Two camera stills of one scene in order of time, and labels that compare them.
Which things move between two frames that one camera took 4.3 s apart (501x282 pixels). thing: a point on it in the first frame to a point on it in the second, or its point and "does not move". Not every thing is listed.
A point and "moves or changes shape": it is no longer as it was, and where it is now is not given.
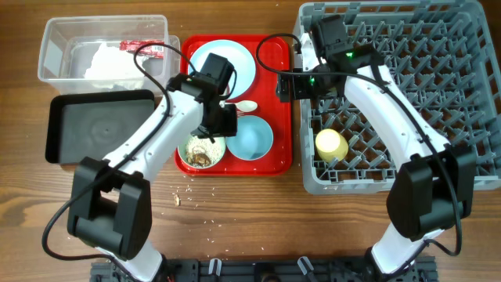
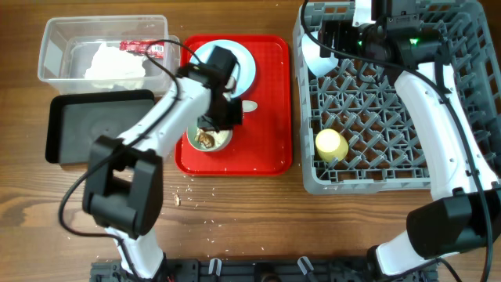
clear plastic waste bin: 113,53 does not move
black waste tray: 94,124 does not move
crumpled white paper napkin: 113,63 does not move
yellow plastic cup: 331,145 does not move
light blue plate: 244,73 does not move
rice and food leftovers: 200,152 moves or changes shape
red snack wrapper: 157,51 does not move
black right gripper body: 284,91 to 333,35
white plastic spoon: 246,106 does not move
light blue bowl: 254,138 moves or changes shape
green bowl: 201,153 moves or changes shape
